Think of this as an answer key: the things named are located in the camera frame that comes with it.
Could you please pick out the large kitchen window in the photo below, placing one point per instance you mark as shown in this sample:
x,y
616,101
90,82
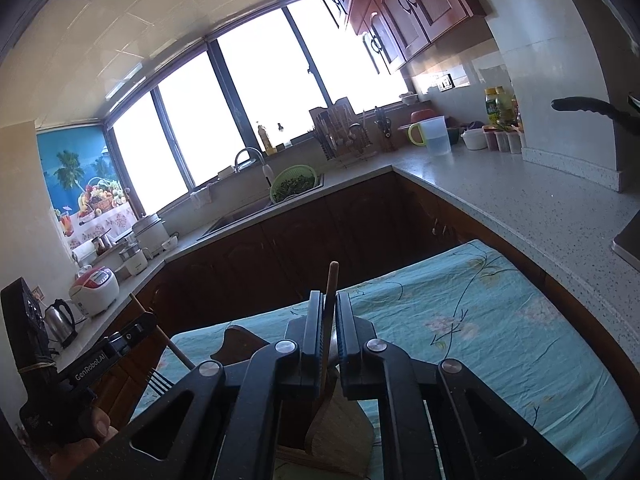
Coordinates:
x,y
260,100

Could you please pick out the red and white rice cooker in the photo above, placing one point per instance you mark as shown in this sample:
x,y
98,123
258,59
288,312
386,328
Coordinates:
x,y
95,292

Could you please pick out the teal floral tablecloth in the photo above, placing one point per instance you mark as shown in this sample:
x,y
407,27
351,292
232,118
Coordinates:
x,y
490,340

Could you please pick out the green label oil bottle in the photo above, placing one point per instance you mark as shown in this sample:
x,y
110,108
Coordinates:
x,y
492,107

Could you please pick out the white dish cloth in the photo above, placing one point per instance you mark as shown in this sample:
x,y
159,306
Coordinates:
x,y
202,197

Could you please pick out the dark metal fork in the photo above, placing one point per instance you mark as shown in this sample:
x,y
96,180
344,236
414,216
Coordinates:
x,y
161,384

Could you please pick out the wooden upper cabinets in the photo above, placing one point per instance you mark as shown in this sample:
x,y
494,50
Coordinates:
x,y
400,5

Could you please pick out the wooden chopstick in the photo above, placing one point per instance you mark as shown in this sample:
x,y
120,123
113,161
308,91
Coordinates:
x,y
172,347

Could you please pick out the steel kitchen sink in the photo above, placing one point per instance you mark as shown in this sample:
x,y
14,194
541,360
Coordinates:
x,y
235,220

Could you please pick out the large white rice cooker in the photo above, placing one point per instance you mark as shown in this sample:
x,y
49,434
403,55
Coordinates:
x,y
150,235

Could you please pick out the steel electric kettle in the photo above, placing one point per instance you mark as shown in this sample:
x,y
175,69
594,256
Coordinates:
x,y
60,325

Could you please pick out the small metal pot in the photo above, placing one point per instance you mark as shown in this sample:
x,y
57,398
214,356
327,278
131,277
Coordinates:
x,y
102,242

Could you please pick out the yellow cooking oil bottle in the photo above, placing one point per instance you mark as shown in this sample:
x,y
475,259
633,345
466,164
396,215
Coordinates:
x,y
507,105

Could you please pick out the curved chrome faucet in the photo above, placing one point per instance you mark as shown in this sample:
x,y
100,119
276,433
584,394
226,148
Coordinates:
x,y
250,152

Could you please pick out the green colander with vegetables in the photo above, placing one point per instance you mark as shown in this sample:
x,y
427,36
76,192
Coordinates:
x,y
295,182

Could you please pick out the small white bowl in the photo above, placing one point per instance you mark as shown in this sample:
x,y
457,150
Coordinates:
x,y
169,245

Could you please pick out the knife and scissors holder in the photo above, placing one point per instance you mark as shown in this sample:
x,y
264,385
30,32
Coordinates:
x,y
385,127

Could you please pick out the white wall sockets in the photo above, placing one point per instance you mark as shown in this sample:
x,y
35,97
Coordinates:
x,y
36,291

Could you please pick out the yellow liquid bottle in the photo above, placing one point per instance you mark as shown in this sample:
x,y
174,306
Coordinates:
x,y
265,140

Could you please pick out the dish rack with utensils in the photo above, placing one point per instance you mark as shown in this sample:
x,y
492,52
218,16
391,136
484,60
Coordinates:
x,y
337,130

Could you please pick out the white lidded bowl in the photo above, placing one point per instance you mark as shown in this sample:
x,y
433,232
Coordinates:
x,y
474,140

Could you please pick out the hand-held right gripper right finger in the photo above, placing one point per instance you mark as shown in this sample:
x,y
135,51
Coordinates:
x,y
345,350

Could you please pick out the white bowl on windowsill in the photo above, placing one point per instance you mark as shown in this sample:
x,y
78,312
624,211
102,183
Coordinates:
x,y
407,99

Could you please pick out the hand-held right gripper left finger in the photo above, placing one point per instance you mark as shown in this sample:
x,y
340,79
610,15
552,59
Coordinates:
x,y
314,350

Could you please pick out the small white steamer pot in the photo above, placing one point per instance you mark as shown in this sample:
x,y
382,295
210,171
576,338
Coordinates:
x,y
134,260

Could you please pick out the tropical fruit wall poster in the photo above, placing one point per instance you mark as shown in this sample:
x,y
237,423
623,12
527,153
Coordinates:
x,y
75,175

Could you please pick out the red bowl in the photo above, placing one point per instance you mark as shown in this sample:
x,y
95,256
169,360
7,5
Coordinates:
x,y
422,115

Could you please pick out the row of condiment jars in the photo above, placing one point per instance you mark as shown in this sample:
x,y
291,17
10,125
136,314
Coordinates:
x,y
505,141

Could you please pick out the wooden spoon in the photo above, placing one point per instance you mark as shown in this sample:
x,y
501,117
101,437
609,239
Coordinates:
x,y
340,432

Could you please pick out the person's left hand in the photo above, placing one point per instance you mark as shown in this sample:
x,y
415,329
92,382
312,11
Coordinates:
x,y
87,440

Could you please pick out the gas stove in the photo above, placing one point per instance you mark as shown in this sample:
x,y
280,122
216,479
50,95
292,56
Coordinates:
x,y
627,247

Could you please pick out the wooden utensil holder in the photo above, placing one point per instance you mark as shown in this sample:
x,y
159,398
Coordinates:
x,y
240,342

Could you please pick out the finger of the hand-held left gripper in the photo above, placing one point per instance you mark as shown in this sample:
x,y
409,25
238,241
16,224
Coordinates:
x,y
137,330

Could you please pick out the dark wooden lower cabinets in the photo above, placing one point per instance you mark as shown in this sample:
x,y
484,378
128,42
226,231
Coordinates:
x,y
300,250

